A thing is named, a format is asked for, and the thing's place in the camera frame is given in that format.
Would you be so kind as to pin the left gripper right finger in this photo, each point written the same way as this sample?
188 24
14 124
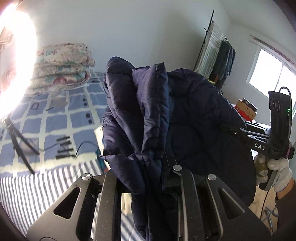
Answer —
207 209

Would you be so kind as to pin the navy puffer jacket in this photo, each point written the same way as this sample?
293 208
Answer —
156 117

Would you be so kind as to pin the dark hanging clothes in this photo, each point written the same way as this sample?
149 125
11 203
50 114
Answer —
223 65

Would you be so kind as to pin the black clothes rack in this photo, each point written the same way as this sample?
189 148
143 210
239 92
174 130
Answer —
216 57

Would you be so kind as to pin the stacked cardboard boxes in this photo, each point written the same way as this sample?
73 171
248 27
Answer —
246 109

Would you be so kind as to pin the striped blue white bedspread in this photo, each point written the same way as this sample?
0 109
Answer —
24 199

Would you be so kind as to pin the window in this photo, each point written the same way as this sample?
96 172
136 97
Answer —
271 69

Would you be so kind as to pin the blue checkered bed sheet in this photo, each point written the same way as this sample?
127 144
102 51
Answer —
61 124

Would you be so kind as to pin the striped hanging towel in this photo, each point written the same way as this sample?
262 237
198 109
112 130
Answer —
209 50

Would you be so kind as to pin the folded floral quilt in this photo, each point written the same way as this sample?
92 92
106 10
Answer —
61 66

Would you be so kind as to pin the ring light on tripod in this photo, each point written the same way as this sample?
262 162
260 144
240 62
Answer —
18 56

